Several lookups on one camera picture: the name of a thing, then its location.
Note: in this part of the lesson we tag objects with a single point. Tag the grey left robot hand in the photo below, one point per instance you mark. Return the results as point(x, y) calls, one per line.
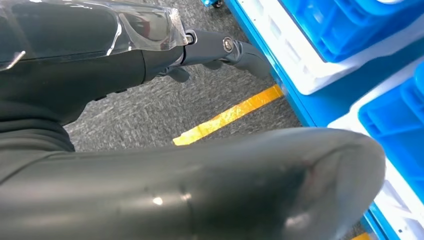
point(198, 192)

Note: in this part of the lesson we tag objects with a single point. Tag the blue steel shelf rack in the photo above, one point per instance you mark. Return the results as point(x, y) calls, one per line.
point(318, 106)

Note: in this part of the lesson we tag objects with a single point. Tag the blue plastic bin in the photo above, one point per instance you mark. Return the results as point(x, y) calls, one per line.
point(397, 132)
point(348, 26)

